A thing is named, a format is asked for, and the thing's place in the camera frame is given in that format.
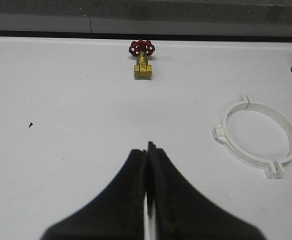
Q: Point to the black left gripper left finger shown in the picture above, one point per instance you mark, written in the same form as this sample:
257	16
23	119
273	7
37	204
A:
117	213

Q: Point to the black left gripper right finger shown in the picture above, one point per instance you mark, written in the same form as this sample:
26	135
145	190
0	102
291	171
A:
180	212

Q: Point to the white half pipe clamp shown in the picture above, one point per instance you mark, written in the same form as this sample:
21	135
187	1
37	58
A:
285	124
222	135

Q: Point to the brass valve red handwheel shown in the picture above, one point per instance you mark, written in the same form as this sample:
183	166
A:
142	49

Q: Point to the grey stone counter ledge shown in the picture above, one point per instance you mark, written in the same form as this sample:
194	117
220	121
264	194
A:
246	11

